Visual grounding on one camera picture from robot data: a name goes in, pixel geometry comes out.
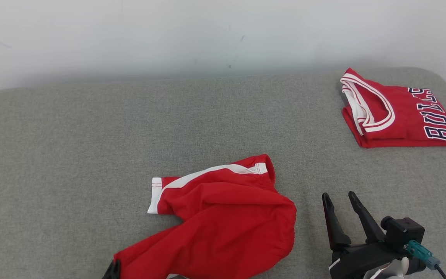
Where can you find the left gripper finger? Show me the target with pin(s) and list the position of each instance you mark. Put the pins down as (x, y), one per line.
(114, 271)

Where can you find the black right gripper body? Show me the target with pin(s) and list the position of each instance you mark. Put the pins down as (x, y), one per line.
(362, 261)

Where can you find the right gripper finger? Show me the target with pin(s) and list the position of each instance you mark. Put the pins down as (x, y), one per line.
(368, 226)
(335, 232)

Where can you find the red shorts white stripes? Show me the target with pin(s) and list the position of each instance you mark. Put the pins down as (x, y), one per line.
(227, 232)

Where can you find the red basketball jersey white trim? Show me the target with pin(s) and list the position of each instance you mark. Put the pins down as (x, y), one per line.
(401, 112)

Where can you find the grey fabric sofa cushion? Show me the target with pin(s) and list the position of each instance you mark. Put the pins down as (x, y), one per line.
(91, 155)

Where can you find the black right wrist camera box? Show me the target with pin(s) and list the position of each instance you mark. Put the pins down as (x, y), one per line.
(405, 232)

